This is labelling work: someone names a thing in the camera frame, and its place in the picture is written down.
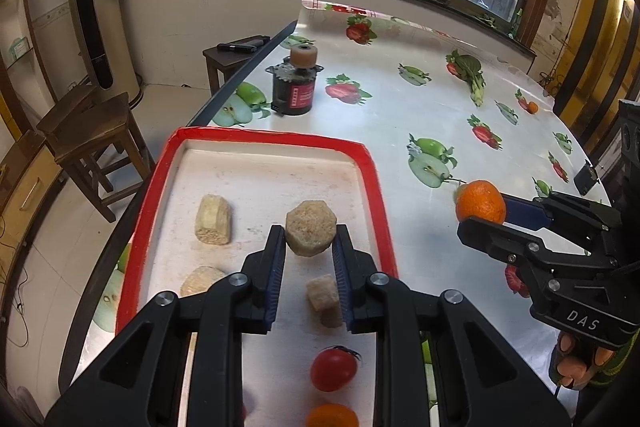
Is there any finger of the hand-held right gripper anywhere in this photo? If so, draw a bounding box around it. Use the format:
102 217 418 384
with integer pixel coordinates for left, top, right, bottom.
456 216 621 303
500 191 623 240

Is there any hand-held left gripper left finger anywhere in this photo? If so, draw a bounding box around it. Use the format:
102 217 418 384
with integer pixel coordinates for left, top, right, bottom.
45 223 288 427

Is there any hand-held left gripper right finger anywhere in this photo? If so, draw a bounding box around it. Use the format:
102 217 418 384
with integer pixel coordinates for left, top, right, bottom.
332 223 571 427

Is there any small beige food cube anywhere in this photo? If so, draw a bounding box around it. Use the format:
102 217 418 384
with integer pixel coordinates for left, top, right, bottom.
306 274 342 312

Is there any large orange tangerine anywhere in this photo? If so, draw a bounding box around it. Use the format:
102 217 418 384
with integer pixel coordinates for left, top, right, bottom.
455 179 507 225

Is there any beige cylinder block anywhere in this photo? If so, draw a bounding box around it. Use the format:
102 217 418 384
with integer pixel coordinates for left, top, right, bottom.
179 265 228 299
194 193 234 245
320 308 347 329

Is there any hexagonal brown food block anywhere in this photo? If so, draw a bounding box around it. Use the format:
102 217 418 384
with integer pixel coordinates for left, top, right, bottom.
285 200 338 258

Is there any red tomato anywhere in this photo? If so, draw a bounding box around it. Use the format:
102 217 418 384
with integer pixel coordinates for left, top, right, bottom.
310 345 362 393

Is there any red rimmed tray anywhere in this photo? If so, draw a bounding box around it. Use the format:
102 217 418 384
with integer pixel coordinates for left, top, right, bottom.
114 126 399 427

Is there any small orange tangerine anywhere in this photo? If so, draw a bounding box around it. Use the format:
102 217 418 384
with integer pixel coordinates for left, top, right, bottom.
305 403 360 427

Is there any person's right hand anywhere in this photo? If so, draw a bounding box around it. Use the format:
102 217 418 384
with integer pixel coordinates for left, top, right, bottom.
550 329 631 390

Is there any green bok choy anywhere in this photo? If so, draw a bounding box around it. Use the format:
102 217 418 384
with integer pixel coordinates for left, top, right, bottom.
446 49 487 106

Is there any fruit print tablecloth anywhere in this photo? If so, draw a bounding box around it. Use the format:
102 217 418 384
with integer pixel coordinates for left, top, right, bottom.
57 0 616 427

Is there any black motor with beige roller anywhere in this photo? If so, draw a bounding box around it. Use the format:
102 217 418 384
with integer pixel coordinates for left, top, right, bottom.
265 46 325 116

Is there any small wooden side stool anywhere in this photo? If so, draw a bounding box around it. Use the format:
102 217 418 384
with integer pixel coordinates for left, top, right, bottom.
202 34 273 95

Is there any dark wooden stool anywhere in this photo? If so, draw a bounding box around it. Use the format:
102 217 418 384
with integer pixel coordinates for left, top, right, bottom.
36 84 103 142
52 92 156 224

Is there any black handheld device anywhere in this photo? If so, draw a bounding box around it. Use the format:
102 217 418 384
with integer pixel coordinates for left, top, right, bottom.
216 36 271 54

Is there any yellow wooden cabinet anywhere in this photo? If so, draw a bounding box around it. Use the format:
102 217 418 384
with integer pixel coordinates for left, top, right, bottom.
0 129 66 308

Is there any tower air conditioner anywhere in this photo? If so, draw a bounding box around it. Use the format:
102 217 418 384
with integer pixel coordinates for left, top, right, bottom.
64 0 143 105

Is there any wooden shelf cabinet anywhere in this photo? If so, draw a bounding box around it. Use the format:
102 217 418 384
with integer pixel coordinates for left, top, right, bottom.
0 0 56 132

